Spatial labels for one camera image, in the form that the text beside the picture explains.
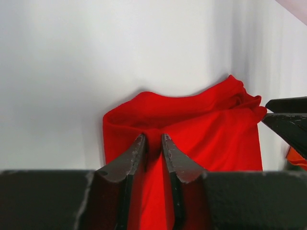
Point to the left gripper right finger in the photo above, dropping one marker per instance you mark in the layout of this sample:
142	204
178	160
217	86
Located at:
186	204

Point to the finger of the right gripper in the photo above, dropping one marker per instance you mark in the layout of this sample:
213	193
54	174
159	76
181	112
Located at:
292	128
288	105

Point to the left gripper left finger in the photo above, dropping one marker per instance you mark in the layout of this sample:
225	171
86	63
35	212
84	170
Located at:
115	197

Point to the red t-shirt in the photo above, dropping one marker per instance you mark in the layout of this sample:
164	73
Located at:
217	128

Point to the orange t-shirt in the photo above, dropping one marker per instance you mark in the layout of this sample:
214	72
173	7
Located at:
296	159

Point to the folded pink t-shirt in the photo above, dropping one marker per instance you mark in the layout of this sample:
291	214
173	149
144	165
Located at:
298	8

